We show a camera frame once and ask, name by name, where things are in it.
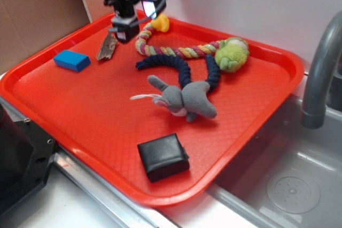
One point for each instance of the yellow rubber duck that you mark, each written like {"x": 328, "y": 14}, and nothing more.
{"x": 161, "y": 23}

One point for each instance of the brown wood bark piece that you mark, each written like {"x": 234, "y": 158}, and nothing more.
{"x": 107, "y": 48}

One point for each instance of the blue rectangular block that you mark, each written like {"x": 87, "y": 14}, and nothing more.
{"x": 72, "y": 60}

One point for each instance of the brown cardboard box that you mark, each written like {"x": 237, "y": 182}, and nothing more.
{"x": 29, "y": 26}

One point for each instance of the green plush frog toy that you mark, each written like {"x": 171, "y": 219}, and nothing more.
{"x": 232, "y": 54}

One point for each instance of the grey plush elephant toy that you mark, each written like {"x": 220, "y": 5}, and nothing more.
{"x": 188, "y": 102}

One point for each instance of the red plastic tray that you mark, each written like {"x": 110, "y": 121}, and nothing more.
{"x": 91, "y": 116}

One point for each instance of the black leather wallet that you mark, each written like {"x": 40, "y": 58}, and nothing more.
{"x": 163, "y": 157}

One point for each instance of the grey sink faucet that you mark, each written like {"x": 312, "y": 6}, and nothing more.
{"x": 323, "y": 86}

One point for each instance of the grey sink basin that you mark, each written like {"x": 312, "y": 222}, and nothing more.
{"x": 286, "y": 175}

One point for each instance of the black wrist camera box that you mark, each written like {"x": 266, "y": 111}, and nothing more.
{"x": 124, "y": 29}

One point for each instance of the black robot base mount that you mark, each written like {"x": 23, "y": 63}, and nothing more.
{"x": 27, "y": 153}

